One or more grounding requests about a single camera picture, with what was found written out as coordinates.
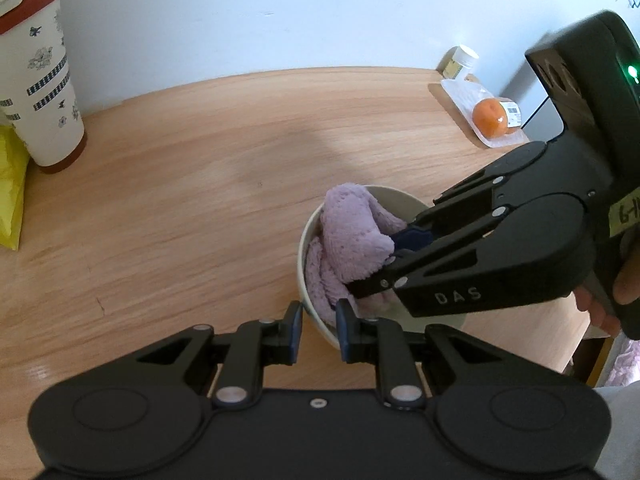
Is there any purple fluffy cloth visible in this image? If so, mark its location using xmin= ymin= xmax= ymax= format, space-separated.
xmin=305 ymin=183 xmax=407 ymax=326

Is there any right hand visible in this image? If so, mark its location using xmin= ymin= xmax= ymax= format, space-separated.
xmin=572 ymin=238 xmax=640 ymax=338

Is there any packaged orange fruit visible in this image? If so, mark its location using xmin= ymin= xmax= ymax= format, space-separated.
xmin=440 ymin=79 xmax=528 ymax=148

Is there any small white-lidded jar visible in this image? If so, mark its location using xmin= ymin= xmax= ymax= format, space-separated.
xmin=439 ymin=44 xmax=480 ymax=80

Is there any yellow snack bag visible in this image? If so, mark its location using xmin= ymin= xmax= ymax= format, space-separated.
xmin=0 ymin=126 xmax=30 ymax=250

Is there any floral cup with red lid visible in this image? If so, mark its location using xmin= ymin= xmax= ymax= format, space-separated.
xmin=1 ymin=0 xmax=87 ymax=174

